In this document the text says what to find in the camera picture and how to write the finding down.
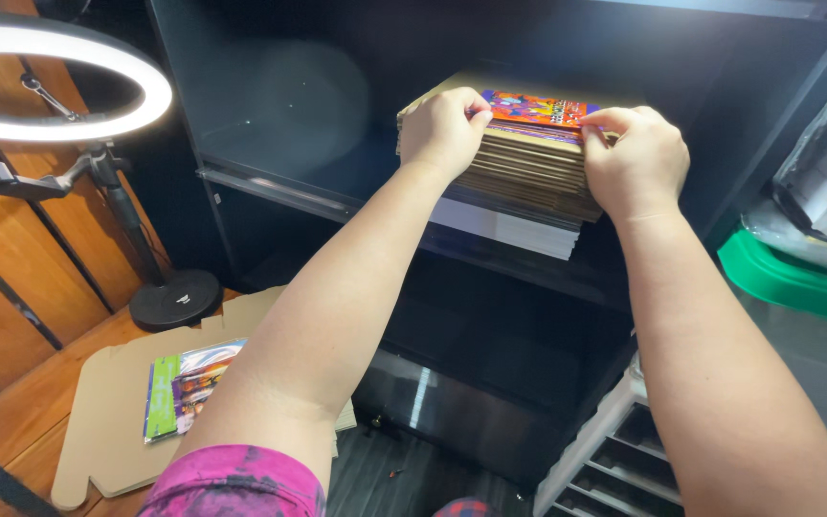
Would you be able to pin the person's left hand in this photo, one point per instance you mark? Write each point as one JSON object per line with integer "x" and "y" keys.
{"x": 442, "y": 136}

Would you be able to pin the person's right hand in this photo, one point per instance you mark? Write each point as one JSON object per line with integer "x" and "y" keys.
{"x": 640, "y": 165}

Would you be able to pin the stack of brown cardboard mailers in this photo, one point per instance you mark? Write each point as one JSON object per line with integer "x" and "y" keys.
{"x": 528, "y": 169}

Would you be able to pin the colourful orange comic book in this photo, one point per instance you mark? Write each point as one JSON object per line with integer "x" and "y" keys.
{"x": 535, "y": 109}

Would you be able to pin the stack of white sheets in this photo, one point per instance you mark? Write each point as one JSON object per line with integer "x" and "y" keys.
{"x": 507, "y": 228}

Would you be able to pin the black shelf unit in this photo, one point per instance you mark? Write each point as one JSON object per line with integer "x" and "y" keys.
{"x": 291, "y": 115}

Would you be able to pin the green plastic container lid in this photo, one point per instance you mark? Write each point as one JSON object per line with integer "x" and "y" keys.
{"x": 787, "y": 276}

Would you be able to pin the white drawer unit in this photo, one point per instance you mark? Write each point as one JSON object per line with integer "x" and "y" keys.
{"x": 622, "y": 459}

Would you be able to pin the sleeved comic with green strip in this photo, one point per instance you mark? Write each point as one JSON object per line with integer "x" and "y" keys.
{"x": 184, "y": 391}

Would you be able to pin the pink tie-dye shirt sleeve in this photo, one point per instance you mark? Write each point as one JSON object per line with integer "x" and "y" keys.
{"x": 234, "y": 485}

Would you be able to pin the flat brown cardboard mailer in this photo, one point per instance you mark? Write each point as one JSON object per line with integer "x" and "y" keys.
{"x": 108, "y": 423}

